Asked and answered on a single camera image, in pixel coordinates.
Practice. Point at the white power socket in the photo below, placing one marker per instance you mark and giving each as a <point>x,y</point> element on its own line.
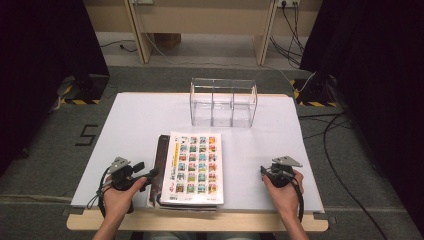
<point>288,2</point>

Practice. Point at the clear acrylic magazine rack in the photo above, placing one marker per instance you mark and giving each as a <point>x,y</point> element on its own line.
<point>223,103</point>

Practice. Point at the black curtain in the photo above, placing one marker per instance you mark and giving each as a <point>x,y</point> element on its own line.
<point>376,83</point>

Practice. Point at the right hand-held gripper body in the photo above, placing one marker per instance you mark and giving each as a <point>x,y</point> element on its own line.
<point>282,175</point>

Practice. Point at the white picture-grid magazine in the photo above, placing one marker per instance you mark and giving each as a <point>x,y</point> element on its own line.
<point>195,166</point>

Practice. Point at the gray tape patch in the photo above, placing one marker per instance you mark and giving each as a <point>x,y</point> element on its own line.
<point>325,218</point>
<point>71,211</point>

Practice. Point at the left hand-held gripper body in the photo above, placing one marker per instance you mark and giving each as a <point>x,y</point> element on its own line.
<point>121,176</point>

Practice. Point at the purple cover magazine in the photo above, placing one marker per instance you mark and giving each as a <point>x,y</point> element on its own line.
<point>163,160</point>

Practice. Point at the black monitor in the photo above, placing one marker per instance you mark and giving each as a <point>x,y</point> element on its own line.
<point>40,66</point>

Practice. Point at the beige wooden desk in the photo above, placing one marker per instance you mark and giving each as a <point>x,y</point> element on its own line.
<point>206,20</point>

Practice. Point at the white table sheet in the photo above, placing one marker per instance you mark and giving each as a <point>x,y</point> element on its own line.
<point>133,126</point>

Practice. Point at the person's left hand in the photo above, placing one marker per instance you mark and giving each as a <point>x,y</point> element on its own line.
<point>118,201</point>

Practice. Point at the person's right hand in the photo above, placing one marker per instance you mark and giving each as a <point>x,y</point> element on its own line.
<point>286,200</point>

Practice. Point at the light wooden table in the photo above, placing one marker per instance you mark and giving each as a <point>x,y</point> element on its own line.
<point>200,221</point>

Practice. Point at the brown cardboard box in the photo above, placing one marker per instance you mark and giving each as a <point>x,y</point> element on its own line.
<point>168,40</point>

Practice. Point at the black stand base striped tape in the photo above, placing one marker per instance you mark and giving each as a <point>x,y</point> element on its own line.
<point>90,88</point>
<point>313,93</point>

